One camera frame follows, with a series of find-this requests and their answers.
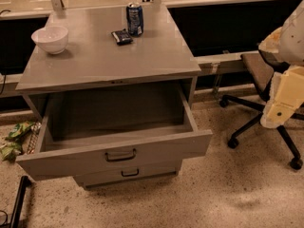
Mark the black top drawer handle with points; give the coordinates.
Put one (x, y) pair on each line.
(120, 157)

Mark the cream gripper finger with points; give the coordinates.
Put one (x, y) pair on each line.
(286, 96)

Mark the white bowl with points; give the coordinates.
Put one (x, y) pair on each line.
(51, 39)

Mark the green chip bag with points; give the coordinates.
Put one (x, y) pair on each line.
(9, 151)
(19, 130)

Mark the black drawer handle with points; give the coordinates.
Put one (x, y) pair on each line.
(120, 157)
(133, 173)

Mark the striped snack wrapper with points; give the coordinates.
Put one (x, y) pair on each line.
(34, 130)

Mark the black lower drawer handle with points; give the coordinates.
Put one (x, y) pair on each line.
(133, 173)

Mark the black metal stand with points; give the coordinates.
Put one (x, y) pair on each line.
(13, 220)

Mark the grey lower drawer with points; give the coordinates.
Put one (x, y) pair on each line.
(146, 171)

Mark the dark snack packet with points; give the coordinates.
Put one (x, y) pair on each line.
(122, 37)

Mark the grey drawer cabinet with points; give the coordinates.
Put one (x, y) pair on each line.
(92, 59)

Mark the blue pepsi can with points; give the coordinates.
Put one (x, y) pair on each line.
(134, 17)

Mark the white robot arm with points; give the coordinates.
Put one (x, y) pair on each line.
(287, 42)

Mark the open grey top drawer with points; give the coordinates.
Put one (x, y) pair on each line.
(79, 126)

